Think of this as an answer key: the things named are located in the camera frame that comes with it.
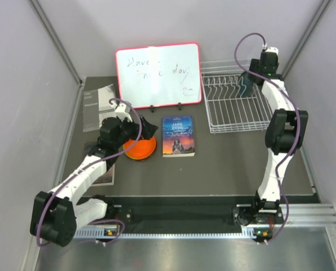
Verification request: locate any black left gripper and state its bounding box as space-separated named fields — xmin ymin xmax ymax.
xmin=114 ymin=115 xmax=158 ymax=148

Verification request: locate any orange plate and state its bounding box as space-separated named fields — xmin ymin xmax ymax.
xmin=122 ymin=135 xmax=156 ymax=160

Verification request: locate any dark teal plate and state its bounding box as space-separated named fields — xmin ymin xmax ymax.
xmin=237 ymin=72 xmax=253 ymax=98

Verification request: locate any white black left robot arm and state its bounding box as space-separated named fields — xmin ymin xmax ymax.
xmin=30 ymin=116 xmax=158 ymax=247

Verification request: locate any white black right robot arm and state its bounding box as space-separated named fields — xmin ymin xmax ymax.
xmin=233 ymin=47 xmax=308 ymax=226

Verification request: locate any Jane Eyre paperback book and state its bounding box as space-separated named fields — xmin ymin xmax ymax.
xmin=162 ymin=115 xmax=195 ymax=158

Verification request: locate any black whiteboard stand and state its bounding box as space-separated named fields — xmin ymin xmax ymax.
xmin=149 ymin=102 xmax=182 ymax=113

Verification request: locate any pink framed whiteboard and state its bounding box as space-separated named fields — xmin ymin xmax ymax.
xmin=115 ymin=42 xmax=202 ymax=108

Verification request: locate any grey white booklet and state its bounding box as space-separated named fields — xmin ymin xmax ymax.
xmin=82 ymin=84 xmax=116 ymax=132

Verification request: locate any dark paperback book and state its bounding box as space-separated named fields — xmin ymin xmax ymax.
xmin=84 ymin=142 xmax=115 ymax=187

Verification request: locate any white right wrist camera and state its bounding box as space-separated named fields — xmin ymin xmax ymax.
xmin=262 ymin=43 xmax=278 ymax=55

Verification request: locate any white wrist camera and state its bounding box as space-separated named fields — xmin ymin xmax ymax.
xmin=111 ymin=101 xmax=133 ymax=122
xmin=262 ymin=43 xmax=278 ymax=55

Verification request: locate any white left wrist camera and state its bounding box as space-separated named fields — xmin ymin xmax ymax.
xmin=111 ymin=101 xmax=133 ymax=122

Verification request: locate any white wire dish rack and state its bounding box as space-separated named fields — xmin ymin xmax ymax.
xmin=200 ymin=60 xmax=272 ymax=134

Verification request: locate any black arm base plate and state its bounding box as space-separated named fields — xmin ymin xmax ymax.
xmin=82 ymin=196 xmax=284 ymax=226

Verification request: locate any grey slotted cable duct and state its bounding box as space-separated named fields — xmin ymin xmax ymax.
xmin=73 ymin=226 xmax=269 ymax=241

